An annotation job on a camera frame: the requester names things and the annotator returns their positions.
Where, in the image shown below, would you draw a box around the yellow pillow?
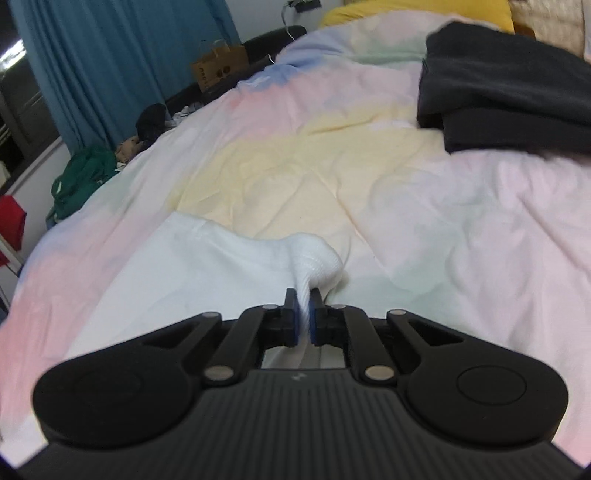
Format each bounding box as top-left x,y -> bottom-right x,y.
320,0 -> 516,34

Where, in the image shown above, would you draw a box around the brown paper bag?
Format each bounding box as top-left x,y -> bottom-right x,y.
191,39 -> 250,94

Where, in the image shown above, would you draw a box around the black folded garment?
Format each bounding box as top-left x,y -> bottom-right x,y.
416,22 -> 591,156

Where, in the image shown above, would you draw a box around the cream pillow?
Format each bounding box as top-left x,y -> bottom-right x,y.
510,0 -> 591,57

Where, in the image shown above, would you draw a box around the black sofa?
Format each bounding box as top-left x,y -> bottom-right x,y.
164,25 -> 308,112

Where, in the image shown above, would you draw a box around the black clothes pile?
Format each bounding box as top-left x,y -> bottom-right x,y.
136,103 -> 170,142

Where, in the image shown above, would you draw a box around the beige cloth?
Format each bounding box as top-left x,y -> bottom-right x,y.
115,136 -> 145,163

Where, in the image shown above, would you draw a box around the pastel blanket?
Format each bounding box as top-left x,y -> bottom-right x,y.
0,9 -> 591,468

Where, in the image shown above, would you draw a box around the white pants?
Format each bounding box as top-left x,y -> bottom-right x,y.
60,212 -> 345,371

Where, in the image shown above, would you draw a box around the grey white cloth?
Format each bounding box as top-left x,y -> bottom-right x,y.
168,105 -> 200,126

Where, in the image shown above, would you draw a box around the blue curtain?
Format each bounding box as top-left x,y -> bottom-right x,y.
9,0 -> 242,154

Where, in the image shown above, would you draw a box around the red garment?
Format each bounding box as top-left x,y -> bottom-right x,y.
0,195 -> 27,267

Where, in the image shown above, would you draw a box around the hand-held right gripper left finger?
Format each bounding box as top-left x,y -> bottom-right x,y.
139,288 -> 300,388

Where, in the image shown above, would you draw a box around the white charger cable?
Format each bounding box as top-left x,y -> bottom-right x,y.
268,4 -> 297,66

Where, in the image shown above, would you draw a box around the green garment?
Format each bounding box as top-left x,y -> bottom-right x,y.
49,145 -> 118,220

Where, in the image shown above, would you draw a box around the dark window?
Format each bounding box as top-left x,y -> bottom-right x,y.
0,32 -> 62,186

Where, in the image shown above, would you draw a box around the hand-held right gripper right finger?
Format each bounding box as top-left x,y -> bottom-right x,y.
310,288 -> 467,388

